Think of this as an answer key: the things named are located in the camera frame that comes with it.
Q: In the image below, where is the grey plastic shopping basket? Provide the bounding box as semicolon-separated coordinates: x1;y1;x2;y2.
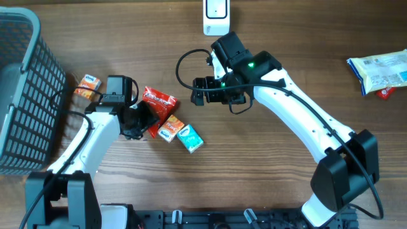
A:
1;7;67;175

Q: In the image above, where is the orange tissue pack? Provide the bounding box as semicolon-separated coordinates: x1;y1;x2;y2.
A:
157;114;185;142
74;74;102;101

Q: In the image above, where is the teal tissue pack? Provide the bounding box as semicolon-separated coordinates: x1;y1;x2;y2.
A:
177;124;204;153

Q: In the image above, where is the white barcode scanner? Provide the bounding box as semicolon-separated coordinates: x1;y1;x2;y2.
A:
202;0;230;36

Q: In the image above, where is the red snack bag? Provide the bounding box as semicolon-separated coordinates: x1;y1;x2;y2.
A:
142;86;177;138

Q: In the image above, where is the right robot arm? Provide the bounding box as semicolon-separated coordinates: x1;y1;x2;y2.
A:
191;32;383;227

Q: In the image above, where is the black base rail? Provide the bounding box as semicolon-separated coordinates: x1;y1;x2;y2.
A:
133;208;359;229

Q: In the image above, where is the cream snack pouch blue seal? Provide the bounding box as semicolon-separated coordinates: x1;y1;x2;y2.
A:
347;49;406;96

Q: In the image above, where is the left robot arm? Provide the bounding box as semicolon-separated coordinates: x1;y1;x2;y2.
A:
20;75;158;228

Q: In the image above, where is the right camera cable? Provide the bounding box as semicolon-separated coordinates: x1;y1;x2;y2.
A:
175;48;385;221

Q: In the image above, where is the red candy bar wrapper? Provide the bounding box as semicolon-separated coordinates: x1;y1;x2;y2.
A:
376;87;396;100

